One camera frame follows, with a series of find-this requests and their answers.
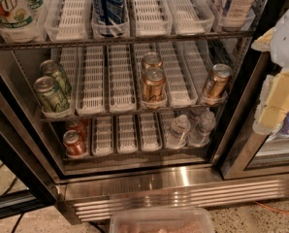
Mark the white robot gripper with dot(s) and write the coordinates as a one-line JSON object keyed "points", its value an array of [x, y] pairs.
{"points": [[287, 46]]}

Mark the clear water bottle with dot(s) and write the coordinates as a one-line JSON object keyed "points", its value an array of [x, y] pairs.
{"points": [[178, 132], [199, 136]]}

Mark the white labelled bottle right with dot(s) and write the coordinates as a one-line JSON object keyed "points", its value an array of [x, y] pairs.
{"points": [[234, 13]]}

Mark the fridge glass door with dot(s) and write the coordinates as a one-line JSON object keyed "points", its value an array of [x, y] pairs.
{"points": [[247, 153]]}

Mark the stainless fridge base grille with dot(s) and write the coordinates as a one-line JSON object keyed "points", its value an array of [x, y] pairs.
{"points": [[98, 198]]}

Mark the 7UP bottle front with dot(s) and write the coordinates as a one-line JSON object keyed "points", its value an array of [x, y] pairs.
{"points": [[16, 21]]}

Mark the gold soda can right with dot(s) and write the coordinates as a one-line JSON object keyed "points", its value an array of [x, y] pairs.
{"points": [[217, 81]]}

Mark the gold soda can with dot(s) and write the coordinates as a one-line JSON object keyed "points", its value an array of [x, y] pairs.
{"points": [[153, 85], [152, 60], [217, 81]]}

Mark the gold soda can rear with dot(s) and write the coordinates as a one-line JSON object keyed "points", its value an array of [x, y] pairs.
{"points": [[152, 60]]}

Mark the gold soda can front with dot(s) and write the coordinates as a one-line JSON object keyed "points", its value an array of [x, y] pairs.
{"points": [[153, 85]]}

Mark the clear plastic food container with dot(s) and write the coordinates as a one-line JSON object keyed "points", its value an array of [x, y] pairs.
{"points": [[162, 220]]}

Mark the orange soda can rear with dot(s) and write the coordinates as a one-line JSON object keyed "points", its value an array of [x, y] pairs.
{"points": [[78, 125]]}

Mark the orange soda can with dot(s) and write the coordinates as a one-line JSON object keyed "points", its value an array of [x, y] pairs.
{"points": [[74, 144], [78, 125]]}

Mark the orange soda can front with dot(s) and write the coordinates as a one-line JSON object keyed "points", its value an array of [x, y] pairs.
{"points": [[74, 144]]}

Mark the green soda can rear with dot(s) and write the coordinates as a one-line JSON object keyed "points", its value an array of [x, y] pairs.
{"points": [[55, 70]]}

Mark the green soda can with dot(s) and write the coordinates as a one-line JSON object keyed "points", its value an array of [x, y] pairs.
{"points": [[51, 95], [55, 70]]}

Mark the green soda can front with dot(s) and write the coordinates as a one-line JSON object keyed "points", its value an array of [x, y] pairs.
{"points": [[51, 95]]}

